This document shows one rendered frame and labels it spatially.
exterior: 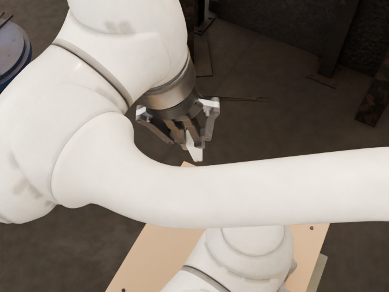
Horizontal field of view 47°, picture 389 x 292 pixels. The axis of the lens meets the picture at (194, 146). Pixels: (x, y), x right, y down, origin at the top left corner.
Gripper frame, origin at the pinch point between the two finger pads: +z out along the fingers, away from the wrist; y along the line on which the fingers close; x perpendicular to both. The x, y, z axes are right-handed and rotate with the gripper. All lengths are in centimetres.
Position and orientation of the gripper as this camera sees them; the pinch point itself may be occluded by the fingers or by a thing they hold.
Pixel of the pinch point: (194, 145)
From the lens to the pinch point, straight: 77.1
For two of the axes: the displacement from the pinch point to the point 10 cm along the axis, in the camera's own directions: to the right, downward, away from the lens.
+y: -9.8, 0.8, 1.8
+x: 0.0, 9.1, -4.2
